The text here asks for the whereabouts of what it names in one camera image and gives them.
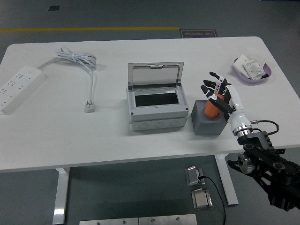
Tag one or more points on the clear plastic bag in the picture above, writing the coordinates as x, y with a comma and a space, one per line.
256, 54

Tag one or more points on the dark floor sign mat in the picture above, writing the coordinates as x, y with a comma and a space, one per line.
199, 33

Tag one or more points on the dark floor outlet cover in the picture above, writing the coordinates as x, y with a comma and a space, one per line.
53, 8

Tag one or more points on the grey plastic electrical box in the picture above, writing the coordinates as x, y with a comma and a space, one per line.
157, 114

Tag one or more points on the smoky transparent box lid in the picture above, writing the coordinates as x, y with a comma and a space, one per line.
154, 75

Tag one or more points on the white cardboard packet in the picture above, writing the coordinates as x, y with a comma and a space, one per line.
239, 64

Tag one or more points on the grey block battery stand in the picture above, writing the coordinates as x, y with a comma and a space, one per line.
206, 126

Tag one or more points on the white wall socket panel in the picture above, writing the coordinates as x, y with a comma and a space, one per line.
254, 68

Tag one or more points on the purple plastic tray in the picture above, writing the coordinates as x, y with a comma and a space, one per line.
268, 70

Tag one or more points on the grey metal base plate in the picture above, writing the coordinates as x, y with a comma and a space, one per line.
107, 221
168, 220

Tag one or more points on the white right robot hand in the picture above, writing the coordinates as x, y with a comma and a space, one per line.
235, 112

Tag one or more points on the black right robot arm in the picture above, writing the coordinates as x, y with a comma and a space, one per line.
257, 138

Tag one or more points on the orange cylindrical battery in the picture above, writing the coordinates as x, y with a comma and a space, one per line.
211, 109

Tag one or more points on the small black part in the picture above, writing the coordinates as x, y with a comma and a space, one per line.
264, 75

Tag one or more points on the metal floor socket box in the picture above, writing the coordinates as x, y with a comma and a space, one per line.
201, 199
193, 175

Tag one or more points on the white power strip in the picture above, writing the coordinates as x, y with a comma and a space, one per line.
18, 86

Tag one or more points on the white table leg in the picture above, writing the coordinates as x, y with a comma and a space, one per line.
227, 180
59, 199

